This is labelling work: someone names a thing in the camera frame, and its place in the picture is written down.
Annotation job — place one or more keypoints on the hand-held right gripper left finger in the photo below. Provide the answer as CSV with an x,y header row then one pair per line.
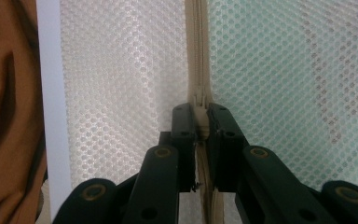
x,y
185,149

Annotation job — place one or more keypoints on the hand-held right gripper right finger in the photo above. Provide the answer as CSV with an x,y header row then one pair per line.
x,y
225,155

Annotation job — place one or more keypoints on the white mesh laundry bag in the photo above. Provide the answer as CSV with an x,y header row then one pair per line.
x,y
121,77

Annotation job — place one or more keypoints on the brown cloth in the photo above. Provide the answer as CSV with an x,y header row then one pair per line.
x,y
9,124

